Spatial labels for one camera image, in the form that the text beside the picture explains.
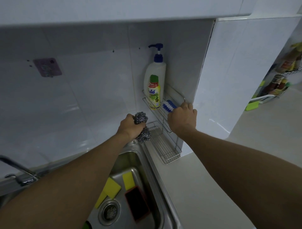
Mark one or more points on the white wall cabinet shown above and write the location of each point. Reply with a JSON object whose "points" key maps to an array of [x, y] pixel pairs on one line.
{"points": [[118, 10]]}

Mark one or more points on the person's right forearm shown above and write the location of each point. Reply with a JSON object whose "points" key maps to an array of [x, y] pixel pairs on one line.
{"points": [[247, 179]]}

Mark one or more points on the blue white scrub brush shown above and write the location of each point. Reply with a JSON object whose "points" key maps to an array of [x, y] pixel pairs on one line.
{"points": [[168, 105]]}

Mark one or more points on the purple adhesive wall hook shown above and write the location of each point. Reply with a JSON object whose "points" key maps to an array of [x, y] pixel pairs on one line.
{"points": [[47, 68]]}

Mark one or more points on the steel wool scrubber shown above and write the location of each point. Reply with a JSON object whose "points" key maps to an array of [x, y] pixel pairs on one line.
{"points": [[144, 138]]}

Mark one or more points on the white pump bottle blue pump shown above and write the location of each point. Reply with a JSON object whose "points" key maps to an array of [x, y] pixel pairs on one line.
{"points": [[157, 69]]}

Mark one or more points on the chrome gooseneck faucet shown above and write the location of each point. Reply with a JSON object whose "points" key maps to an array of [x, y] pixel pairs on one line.
{"points": [[23, 179]]}

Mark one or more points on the person's right hand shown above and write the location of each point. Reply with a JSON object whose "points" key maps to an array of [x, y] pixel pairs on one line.
{"points": [[182, 119]]}

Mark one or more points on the person's left forearm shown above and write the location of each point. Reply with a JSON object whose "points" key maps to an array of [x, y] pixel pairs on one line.
{"points": [[59, 188]]}

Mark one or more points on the yellow sponge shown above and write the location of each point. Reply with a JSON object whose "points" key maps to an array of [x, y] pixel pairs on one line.
{"points": [[128, 181], [113, 188], [100, 201]]}

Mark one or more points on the stainless steel double sink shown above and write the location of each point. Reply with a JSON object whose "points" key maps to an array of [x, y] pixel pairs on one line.
{"points": [[144, 169]]}

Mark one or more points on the green-capped dish soap bottle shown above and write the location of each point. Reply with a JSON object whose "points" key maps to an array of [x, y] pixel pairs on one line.
{"points": [[154, 94]]}

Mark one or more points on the metal drain strainer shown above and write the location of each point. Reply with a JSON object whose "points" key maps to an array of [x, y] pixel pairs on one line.
{"points": [[109, 212]]}

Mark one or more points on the person's left hand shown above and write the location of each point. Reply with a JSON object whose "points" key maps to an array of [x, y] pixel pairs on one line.
{"points": [[128, 128]]}

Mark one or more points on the bright green scrubbing pad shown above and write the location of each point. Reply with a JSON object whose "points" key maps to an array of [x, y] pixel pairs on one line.
{"points": [[251, 106]]}

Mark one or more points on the red tray with black sponge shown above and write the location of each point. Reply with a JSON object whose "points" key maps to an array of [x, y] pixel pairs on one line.
{"points": [[137, 204]]}

